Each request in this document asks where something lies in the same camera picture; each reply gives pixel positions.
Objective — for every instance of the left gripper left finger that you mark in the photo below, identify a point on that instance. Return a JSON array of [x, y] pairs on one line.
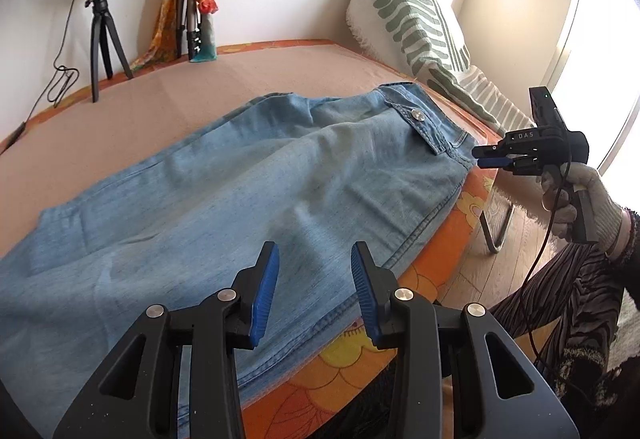
[[134, 393]]

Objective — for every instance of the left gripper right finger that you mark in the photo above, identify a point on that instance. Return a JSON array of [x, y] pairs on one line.
[[498, 393]]

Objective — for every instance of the light blue denim jeans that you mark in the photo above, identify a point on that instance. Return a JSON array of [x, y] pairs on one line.
[[58, 323]]

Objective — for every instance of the right dark sleeve forearm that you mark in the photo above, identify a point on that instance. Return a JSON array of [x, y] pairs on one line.
[[628, 239]]

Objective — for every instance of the right white gloved hand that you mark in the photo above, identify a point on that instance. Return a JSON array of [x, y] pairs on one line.
[[607, 215]]

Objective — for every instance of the striped dark trousers leg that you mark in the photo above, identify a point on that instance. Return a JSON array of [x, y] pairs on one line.
[[580, 291]]

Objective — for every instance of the orange floral bed sheet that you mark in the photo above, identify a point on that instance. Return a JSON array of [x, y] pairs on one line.
[[350, 343]]

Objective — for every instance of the green striped white pillow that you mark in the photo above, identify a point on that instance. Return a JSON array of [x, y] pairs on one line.
[[423, 39]]

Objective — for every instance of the beige fleece blanket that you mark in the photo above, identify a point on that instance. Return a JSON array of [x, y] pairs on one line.
[[308, 144]]

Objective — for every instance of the teal cloth piece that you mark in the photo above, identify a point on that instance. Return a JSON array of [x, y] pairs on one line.
[[203, 41]]

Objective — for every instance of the folded grey metal tripod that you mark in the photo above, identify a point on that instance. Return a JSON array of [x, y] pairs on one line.
[[188, 23]]

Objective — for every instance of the metal chair leg frame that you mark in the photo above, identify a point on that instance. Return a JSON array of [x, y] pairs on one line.
[[495, 221]]

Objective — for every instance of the black ring light tripod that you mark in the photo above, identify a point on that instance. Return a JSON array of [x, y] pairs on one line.
[[103, 34]]

